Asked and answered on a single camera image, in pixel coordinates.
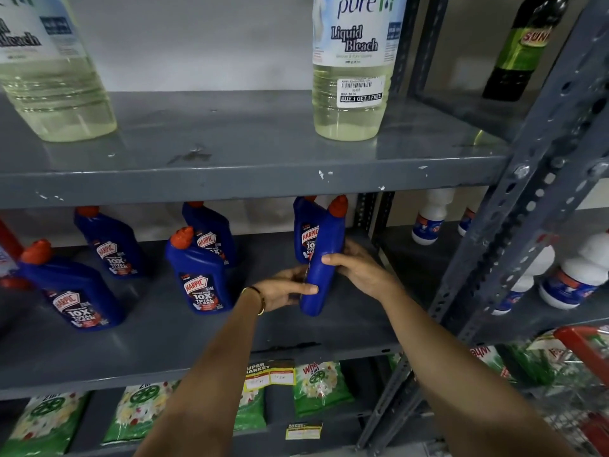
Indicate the person's left hand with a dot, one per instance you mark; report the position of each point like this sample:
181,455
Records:
278,292

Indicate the person's right hand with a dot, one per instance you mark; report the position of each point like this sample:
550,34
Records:
368,276

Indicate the person's left thumb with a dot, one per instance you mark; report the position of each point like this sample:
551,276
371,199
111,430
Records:
302,289

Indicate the person's right thumb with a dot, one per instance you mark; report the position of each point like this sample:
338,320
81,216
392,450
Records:
335,259

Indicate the blue toilet cleaner bottle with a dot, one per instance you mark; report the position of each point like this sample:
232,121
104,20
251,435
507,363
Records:
214,228
304,228
326,242
76,295
112,247
200,276

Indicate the person's left forearm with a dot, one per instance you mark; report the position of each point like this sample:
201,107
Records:
209,375

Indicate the person's right forearm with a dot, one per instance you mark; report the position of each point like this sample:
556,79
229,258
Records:
456,380

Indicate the gold bangle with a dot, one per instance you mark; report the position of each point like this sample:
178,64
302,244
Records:
260,302

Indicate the yellow shelf price label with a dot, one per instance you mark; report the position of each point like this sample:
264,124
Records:
303,431
269,375

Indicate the green detergent packet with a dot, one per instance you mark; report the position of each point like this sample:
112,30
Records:
490,361
138,409
45,423
533,364
321,387
250,411

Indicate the white cleaner bottle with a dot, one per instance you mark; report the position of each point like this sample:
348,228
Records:
430,223
467,222
525,280
578,276

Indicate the grey metal shelf rack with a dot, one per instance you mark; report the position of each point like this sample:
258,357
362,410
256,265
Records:
238,156
547,152

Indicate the clear liquid bleach bottle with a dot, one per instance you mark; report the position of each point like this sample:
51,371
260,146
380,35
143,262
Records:
52,85
352,99

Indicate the red shopping cart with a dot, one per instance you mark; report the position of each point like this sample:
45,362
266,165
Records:
583,352

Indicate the dark bottle with green label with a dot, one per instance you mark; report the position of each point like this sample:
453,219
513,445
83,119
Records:
521,47

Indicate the red cleaner bottle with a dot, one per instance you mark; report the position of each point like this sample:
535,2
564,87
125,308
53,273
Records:
8,256

